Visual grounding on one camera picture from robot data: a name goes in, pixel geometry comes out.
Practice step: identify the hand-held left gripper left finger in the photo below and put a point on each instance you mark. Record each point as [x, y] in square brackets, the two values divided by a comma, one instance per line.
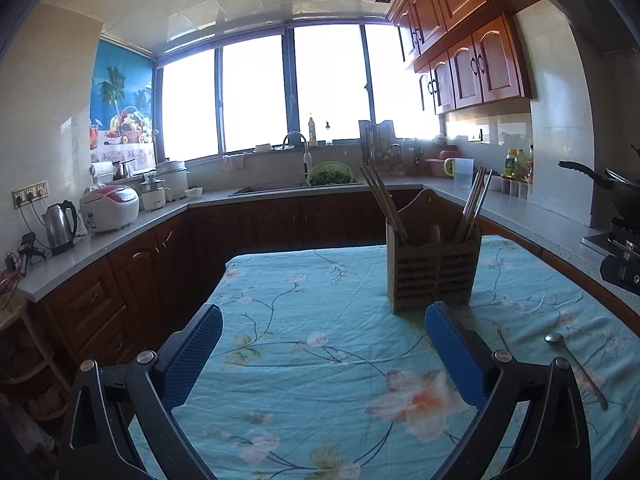
[192, 355]

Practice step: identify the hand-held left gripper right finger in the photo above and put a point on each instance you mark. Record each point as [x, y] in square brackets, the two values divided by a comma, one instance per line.
[455, 355]

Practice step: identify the wooden utensil holder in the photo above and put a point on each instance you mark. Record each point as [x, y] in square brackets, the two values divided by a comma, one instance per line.
[432, 275]

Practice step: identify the wooden chopstick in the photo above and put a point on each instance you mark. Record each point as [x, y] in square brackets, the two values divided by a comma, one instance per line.
[475, 202]
[384, 190]
[470, 200]
[479, 205]
[390, 195]
[379, 191]
[372, 190]

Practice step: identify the steel gas stove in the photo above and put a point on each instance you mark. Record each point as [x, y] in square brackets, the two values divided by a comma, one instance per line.
[615, 242]

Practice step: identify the wooden lower cabinets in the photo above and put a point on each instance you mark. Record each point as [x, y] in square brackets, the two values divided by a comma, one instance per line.
[150, 270]

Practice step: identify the wooden cabinets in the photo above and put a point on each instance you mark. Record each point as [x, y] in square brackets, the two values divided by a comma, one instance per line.
[460, 35]
[150, 270]

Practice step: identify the metal spoon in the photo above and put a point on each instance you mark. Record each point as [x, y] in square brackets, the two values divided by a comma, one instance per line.
[575, 365]

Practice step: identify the floral turquoise tablecloth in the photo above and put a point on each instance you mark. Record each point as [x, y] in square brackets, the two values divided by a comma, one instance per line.
[310, 350]

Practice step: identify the row of spice jars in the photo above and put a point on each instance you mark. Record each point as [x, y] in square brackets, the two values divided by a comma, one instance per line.
[515, 188]

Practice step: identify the yellow cooking oil bottles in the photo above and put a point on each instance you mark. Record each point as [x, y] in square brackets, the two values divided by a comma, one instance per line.
[515, 162]

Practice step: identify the white storage shelf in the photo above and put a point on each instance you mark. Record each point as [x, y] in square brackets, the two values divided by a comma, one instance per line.
[35, 360]

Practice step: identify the small white bowl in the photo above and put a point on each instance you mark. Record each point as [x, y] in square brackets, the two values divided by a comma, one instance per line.
[193, 193]

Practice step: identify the small white cooker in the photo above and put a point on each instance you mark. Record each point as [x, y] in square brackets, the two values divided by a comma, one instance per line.
[152, 195]

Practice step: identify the white and pink rice cooker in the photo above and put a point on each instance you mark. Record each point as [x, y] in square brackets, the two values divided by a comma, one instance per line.
[110, 207]

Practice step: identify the large white steamer pot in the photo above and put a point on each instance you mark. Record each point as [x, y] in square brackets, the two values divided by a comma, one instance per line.
[171, 177]

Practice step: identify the steel electric kettle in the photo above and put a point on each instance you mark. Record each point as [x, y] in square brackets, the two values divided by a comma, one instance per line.
[60, 227]

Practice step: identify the kitchen sink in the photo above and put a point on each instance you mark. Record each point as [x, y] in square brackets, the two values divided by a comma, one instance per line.
[280, 190]

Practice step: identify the pink lidded container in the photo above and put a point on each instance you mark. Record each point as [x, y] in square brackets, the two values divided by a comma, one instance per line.
[437, 162]

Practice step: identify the white cloth on sill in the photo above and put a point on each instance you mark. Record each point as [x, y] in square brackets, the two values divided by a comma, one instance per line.
[233, 162]

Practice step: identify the paper towel roll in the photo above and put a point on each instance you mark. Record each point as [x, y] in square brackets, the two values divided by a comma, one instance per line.
[102, 172]

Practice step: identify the green colander with vegetables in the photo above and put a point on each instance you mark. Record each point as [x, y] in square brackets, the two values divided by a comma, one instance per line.
[330, 175]

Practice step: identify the chrome sink faucet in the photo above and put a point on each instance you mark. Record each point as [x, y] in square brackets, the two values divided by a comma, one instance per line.
[295, 140]

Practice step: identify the yellow detergent bottle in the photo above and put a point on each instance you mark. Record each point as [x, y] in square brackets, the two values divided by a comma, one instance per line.
[312, 132]

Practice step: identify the kitchen window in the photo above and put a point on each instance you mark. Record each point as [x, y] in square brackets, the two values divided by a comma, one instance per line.
[260, 95]

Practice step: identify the range hood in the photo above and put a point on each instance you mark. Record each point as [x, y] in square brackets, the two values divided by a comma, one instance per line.
[590, 5]

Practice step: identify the wooden upper cabinets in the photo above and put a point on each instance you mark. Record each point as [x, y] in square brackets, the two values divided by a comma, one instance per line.
[460, 35]

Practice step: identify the wall power outlet strip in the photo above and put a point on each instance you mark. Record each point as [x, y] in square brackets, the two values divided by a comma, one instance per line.
[31, 192]

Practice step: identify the fruit and palm wall poster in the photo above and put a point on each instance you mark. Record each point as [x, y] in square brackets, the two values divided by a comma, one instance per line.
[122, 95]

